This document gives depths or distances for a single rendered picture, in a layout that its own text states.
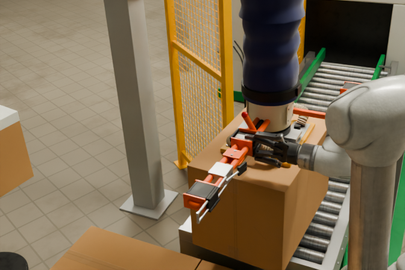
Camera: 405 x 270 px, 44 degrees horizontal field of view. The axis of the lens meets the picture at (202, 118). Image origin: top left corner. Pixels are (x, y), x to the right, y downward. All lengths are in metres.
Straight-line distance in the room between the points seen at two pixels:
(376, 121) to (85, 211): 2.70
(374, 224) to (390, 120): 0.29
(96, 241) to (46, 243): 0.95
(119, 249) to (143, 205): 1.08
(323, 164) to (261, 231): 0.41
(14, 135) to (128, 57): 0.75
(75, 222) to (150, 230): 0.52
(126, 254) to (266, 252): 0.69
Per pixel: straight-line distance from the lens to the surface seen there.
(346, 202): 2.54
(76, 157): 4.12
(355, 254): 1.35
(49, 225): 3.50
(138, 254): 2.35
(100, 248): 2.42
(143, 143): 3.12
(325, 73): 3.95
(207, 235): 2.09
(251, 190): 1.84
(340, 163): 1.67
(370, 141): 1.11
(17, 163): 2.77
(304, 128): 2.11
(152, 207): 3.40
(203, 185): 1.55
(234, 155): 1.70
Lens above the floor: 2.16
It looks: 29 degrees down
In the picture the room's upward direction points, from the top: 3 degrees counter-clockwise
